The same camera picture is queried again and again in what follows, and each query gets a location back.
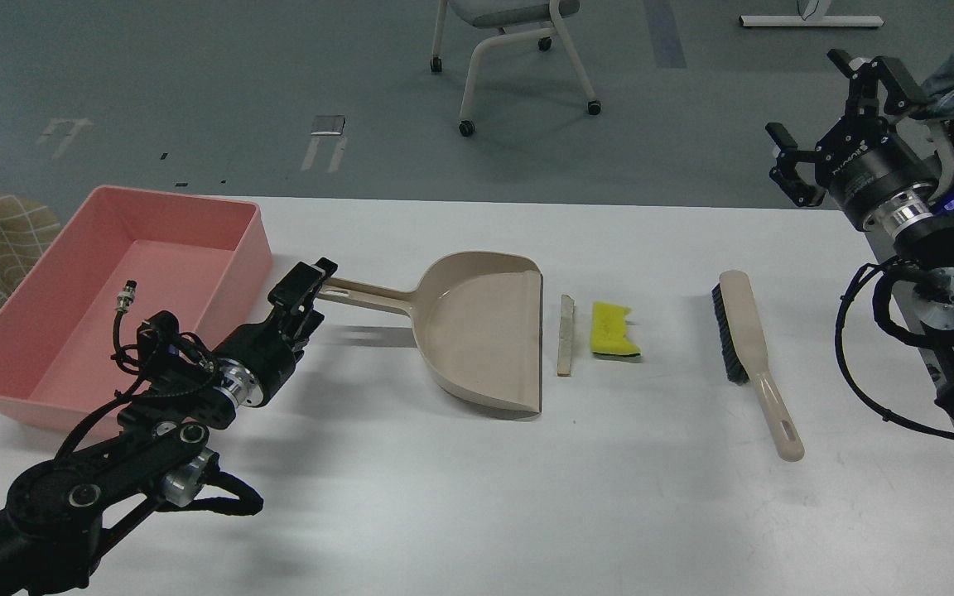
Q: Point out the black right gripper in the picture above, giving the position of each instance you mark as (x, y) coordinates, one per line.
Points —
(862, 164)

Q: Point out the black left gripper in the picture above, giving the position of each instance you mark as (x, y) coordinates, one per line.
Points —
(269, 350)

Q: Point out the beige plastic dustpan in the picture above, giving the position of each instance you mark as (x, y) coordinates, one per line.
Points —
(476, 318)

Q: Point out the beige hand brush black bristles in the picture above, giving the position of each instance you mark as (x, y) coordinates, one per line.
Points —
(746, 359)

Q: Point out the bread slice piece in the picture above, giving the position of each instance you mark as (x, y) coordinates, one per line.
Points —
(567, 324)

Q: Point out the yellow sponge piece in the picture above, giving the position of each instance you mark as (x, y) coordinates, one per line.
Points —
(608, 331)

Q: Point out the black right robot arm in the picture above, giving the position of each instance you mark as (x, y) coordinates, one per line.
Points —
(913, 296)

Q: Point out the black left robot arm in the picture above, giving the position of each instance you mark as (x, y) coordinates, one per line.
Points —
(146, 451)

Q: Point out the pink plastic bin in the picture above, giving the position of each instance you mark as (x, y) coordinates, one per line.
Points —
(204, 260)

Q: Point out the white desk base bar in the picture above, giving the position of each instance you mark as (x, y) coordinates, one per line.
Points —
(812, 22)

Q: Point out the metal floor plate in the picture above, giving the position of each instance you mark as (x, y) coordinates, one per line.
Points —
(328, 125)

